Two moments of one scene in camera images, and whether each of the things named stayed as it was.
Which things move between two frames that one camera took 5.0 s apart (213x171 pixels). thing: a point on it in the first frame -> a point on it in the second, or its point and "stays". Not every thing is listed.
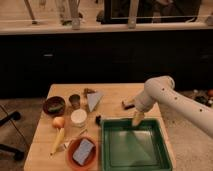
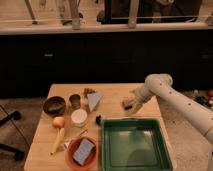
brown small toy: (87, 91) stays
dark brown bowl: (54, 105) stays
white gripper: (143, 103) -> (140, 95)
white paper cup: (78, 117) stays
